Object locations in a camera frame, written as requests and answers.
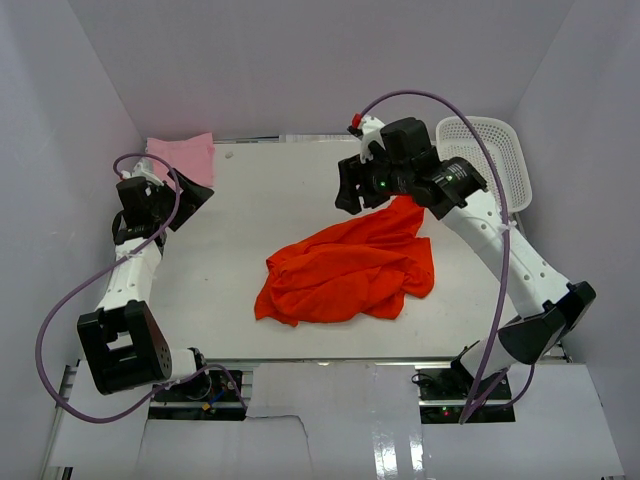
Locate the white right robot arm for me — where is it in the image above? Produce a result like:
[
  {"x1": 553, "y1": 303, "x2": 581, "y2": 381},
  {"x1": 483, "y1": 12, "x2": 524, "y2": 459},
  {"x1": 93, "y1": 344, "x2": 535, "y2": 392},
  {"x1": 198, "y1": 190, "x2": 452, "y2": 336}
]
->
[{"x1": 335, "y1": 151, "x2": 596, "y2": 399}]

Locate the folded pink t shirt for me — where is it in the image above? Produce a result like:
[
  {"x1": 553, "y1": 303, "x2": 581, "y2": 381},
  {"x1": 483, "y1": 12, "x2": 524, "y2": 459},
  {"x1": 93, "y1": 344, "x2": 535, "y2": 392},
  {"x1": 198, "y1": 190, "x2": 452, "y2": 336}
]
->
[{"x1": 146, "y1": 132, "x2": 215, "y2": 187}]

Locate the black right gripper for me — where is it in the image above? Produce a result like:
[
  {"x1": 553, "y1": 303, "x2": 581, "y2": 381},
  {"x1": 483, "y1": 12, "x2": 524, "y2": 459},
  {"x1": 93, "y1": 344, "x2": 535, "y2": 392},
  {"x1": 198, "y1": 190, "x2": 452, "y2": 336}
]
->
[{"x1": 334, "y1": 145, "x2": 411, "y2": 216}]

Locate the white perforated plastic basket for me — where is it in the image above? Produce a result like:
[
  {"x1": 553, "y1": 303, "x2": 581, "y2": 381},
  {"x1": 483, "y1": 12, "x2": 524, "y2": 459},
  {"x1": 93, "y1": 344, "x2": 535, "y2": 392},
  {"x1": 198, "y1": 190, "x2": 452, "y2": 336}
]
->
[{"x1": 435, "y1": 116, "x2": 532, "y2": 214}]

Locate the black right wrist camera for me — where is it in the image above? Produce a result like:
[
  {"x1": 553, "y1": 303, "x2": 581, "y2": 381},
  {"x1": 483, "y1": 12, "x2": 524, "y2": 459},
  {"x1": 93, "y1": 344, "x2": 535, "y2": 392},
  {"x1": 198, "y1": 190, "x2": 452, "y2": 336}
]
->
[{"x1": 380, "y1": 117, "x2": 432, "y2": 163}]

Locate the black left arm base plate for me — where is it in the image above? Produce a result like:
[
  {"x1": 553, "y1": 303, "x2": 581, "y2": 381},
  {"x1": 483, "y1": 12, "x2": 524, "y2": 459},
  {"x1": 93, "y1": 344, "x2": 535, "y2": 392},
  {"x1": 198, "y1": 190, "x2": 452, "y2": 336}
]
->
[{"x1": 148, "y1": 369, "x2": 251, "y2": 421}]

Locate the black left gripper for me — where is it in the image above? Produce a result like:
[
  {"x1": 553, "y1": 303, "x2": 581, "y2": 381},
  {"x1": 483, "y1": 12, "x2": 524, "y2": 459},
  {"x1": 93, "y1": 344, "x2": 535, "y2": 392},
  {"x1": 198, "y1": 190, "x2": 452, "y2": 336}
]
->
[{"x1": 151, "y1": 168, "x2": 214, "y2": 231}]

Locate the white paper strip at wall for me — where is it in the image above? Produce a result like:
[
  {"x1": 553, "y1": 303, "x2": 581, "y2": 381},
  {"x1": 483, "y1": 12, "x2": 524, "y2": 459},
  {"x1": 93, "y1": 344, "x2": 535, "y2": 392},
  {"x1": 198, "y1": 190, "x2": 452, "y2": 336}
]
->
[{"x1": 278, "y1": 134, "x2": 357, "y2": 143}]

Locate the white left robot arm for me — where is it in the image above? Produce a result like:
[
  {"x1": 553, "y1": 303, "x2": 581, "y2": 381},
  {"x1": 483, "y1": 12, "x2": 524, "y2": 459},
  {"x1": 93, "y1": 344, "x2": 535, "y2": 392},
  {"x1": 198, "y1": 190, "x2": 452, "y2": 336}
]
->
[{"x1": 77, "y1": 174, "x2": 214, "y2": 399}]

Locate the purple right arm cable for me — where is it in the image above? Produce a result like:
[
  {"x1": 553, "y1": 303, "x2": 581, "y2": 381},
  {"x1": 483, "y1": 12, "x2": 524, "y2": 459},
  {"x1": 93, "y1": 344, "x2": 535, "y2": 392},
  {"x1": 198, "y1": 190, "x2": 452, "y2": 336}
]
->
[{"x1": 358, "y1": 89, "x2": 536, "y2": 426}]

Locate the orange t shirt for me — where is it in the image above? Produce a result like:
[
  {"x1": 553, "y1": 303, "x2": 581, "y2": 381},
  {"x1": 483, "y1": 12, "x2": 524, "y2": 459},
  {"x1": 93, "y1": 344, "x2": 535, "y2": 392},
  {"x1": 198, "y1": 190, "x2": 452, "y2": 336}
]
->
[{"x1": 254, "y1": 196, "x2": 436, "y2": 327}]

